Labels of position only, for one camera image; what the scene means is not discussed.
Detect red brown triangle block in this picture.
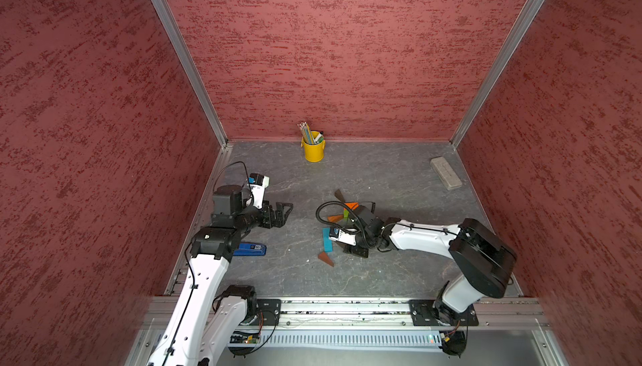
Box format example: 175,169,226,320
318,252,334,267

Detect white slotted cable duct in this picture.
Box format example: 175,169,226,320
227,329,445,351

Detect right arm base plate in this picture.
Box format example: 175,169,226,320
409,299,479,328

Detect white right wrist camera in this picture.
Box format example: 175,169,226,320
329,227,358,247

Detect aluminium corner post left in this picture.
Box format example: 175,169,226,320
150,0,228,148

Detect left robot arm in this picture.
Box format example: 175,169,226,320
147,174,294,365

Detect blue black utility knife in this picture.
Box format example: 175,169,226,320
233,242,267,257

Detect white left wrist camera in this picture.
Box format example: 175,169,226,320
248,173,270,209

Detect aluminium corner post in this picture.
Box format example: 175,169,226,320
450,0,546,150
150,0,228,148

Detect aluminium front rail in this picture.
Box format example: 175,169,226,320
144,295,550,329

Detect pencils in bucket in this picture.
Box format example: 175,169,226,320
298,122,316,145

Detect grey marbled pencil case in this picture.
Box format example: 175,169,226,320
431,157,463,191

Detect aluminium corner post right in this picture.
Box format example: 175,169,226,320
450,0,546,150

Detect yellow metal pencil bucket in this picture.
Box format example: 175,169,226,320
301,131,326,163

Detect black camera cable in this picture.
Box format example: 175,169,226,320
315,200,377,247
212,160,254,197

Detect teal long block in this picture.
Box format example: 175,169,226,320
323,227,333,253

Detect black right camera cable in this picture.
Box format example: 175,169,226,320
315,200,377,247

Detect dark triangle block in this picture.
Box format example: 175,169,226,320
334,189,347,203

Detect black left camera cable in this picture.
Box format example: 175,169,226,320
212,160,254,197

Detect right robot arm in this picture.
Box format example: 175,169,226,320
329,206,517,325

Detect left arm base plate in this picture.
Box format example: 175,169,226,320
257,298,283,327

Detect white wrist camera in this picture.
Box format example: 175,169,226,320
248,173,270,209
329,227,358,247

